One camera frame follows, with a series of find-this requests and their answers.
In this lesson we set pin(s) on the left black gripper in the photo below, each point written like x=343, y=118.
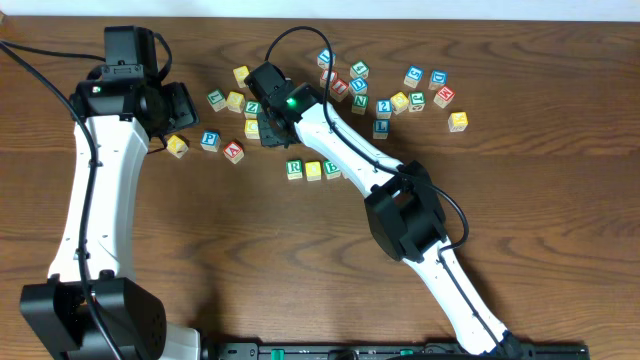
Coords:
x=183, y=107

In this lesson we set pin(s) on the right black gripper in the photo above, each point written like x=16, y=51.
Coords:
x=266, y=137

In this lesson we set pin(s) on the green R block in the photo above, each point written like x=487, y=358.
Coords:
x=294, y=169

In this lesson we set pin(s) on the yellow O block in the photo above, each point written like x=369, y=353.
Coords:
x=313, y=170

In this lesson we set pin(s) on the green B block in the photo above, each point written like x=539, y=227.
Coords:
x=331, y=170

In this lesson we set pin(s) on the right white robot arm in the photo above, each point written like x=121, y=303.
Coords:
x=402, y=206

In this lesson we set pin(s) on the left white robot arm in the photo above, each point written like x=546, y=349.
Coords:
x=90, y=306

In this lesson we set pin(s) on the yellow G block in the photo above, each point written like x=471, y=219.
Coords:
x=251, y=129

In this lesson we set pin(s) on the green Z block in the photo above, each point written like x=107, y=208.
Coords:
x=252, y=109

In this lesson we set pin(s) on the green L block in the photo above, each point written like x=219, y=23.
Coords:
x=217, y=100

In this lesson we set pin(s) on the blue P block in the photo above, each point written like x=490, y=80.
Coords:
x=210, y=141

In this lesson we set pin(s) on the red A block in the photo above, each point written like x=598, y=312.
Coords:
x=234, y=152

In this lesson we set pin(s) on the yellow block beside Z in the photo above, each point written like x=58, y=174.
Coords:
x=235, y=102

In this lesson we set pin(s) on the red I block upper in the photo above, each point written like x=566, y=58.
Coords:
x=328, y=78

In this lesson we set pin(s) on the red i block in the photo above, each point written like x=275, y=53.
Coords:
x=339, y=90
x=328, y=78

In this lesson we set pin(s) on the red I block lower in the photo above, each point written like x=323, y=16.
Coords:
x=339, y=90

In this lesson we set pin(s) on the blue L block top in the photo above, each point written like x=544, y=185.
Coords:
x=326, y=59

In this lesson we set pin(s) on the blue l block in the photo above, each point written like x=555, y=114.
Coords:
x=381, y=128
x=326, y=59

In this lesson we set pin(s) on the green N block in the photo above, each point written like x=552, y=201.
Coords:
x=360, y=104

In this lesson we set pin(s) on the blue D block centre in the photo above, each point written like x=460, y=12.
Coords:
x=358, y=86

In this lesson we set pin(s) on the blue d block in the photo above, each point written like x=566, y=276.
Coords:
x=437, y=80
x=358, y=86

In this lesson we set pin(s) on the green 4 block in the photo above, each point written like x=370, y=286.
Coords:
x=359, y=70

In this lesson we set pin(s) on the blue L block lower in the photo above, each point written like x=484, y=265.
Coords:
x=381, y=128

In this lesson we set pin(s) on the blue 2 block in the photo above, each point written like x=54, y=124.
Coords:
x=384, y=109

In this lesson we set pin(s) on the green J block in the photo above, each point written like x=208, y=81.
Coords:
x=417, y=101

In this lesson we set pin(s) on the blue D block right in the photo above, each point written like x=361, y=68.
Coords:
x=437, y=80

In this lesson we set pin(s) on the red M block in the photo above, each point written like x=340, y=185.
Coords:
x=444, y=96

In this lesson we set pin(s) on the yellow S block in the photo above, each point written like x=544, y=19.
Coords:
x=457, y=121

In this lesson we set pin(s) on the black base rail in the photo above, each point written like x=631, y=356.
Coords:
x=445, y=351

